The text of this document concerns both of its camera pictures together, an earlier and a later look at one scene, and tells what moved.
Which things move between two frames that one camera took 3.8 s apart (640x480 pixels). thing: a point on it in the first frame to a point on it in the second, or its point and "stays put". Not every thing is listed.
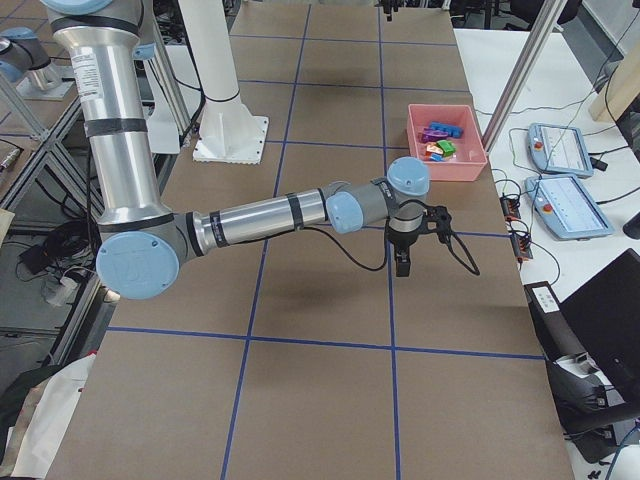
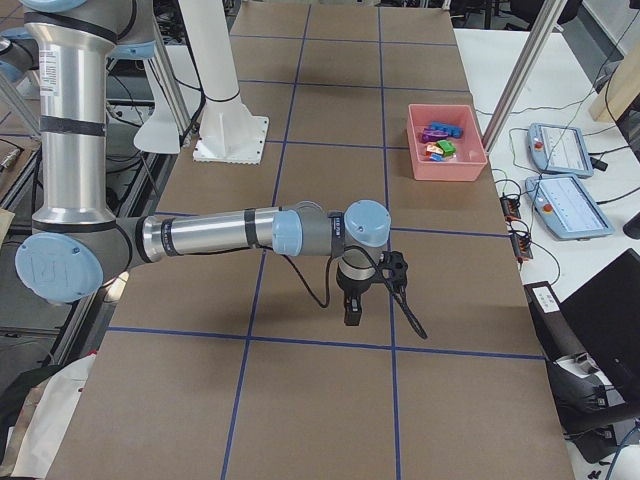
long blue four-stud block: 452,131 stays put
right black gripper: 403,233 to 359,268
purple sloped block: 430,135 stays put
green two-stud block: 448,148 stays put
